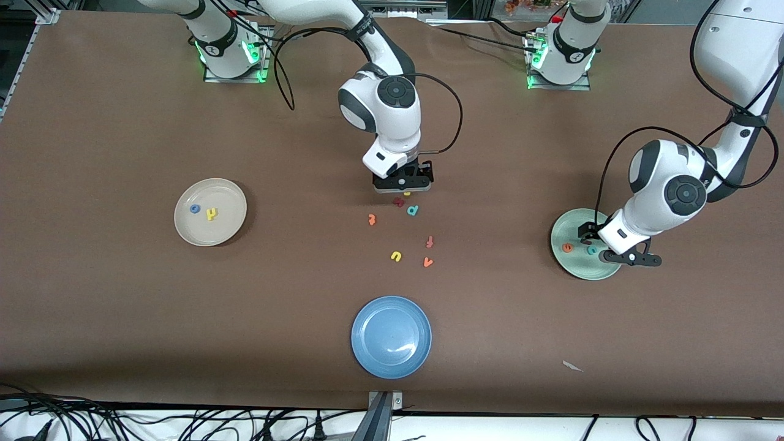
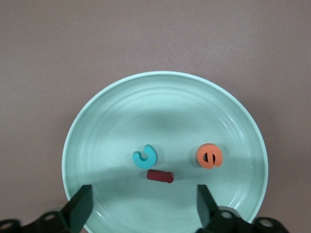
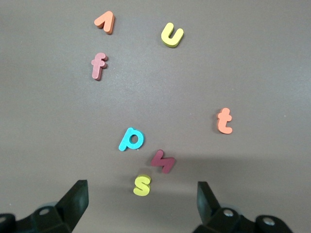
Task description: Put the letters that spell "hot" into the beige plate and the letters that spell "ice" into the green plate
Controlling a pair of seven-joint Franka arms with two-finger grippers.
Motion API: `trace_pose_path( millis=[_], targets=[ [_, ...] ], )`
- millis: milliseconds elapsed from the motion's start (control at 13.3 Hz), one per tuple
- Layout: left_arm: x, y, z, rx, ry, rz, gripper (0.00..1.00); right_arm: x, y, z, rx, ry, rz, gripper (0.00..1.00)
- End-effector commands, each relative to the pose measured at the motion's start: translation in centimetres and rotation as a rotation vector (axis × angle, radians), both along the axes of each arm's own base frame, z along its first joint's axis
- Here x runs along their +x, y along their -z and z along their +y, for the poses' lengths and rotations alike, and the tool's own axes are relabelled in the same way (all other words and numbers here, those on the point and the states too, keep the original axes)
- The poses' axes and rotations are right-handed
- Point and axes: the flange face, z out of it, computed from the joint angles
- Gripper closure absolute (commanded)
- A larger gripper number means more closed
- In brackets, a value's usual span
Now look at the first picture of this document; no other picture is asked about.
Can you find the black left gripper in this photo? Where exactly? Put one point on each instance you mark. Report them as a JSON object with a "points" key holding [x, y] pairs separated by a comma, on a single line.
{"points": [[588, 231]]}

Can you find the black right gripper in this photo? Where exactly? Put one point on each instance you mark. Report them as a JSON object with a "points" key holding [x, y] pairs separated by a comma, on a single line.
{"points": [[424, 167]]}

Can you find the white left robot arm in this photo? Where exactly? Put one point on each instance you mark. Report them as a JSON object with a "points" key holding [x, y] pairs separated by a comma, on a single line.
{"points": [[741, 49]]}

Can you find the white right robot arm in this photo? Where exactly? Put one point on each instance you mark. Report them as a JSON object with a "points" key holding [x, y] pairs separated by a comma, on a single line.
{"points": [[392, 131]]}

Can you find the light green round plate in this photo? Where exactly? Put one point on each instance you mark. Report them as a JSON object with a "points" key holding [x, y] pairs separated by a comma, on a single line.
{"points": [[569, 266]]}

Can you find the white paper scrap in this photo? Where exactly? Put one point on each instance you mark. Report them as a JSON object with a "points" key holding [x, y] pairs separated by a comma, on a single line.
{"points": [[572, 366]]}

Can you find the blue round plate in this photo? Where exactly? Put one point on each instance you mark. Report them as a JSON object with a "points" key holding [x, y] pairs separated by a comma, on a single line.
{"points": [[391, 337]]}

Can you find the orange artificial flowers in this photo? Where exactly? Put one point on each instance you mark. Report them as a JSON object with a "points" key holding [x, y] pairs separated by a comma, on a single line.
{"points": [[527, 5]]}

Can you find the beige brown round plate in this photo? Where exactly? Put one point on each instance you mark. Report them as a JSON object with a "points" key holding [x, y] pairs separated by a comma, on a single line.
{"points": [[214, 229]]}

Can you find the brown paper table cover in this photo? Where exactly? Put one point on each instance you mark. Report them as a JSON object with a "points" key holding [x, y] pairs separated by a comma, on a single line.
{"points": [[184, 318]]}

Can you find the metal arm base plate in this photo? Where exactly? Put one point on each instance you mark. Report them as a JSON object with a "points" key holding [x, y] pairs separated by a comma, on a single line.
{"points": [[560, 87], [236, 79]]}

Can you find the grey metal rail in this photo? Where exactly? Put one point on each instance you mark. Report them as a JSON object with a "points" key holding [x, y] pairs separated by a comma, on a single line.
{"points": [[404, 11]]}

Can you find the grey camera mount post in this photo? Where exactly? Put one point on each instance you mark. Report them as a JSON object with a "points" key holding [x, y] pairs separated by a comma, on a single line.
{"points": [[380, 422]]}

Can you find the aluminium frame profile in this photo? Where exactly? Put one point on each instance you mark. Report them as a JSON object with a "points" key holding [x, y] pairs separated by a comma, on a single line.
{"points": [[46, 15]]}

